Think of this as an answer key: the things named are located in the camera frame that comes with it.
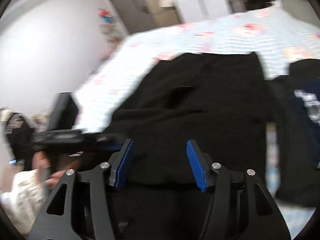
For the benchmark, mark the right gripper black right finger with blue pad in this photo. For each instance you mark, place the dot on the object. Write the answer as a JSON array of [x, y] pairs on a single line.
[[240, 206]]

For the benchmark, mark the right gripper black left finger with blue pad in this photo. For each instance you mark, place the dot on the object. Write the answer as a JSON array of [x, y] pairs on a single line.
[[81, 205]]

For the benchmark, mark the black zip jacket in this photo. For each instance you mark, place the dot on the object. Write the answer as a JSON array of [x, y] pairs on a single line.
[[221, 102]]

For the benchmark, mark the person left hand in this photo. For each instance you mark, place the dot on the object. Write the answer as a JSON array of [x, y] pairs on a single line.
[[43, 167]]

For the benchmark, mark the navy black garment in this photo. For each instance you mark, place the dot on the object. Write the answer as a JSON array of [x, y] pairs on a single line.
[[296, 114]]

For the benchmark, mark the grey door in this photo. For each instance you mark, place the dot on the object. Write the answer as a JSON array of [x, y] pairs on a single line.
[[135, 15]]

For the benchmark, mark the checkered floral bed sheet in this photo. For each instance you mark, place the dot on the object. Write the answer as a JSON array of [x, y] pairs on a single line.
[[271, 33]]

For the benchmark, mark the white wall shelf rack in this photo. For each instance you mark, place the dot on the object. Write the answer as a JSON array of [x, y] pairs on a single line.
[[109, 28]]

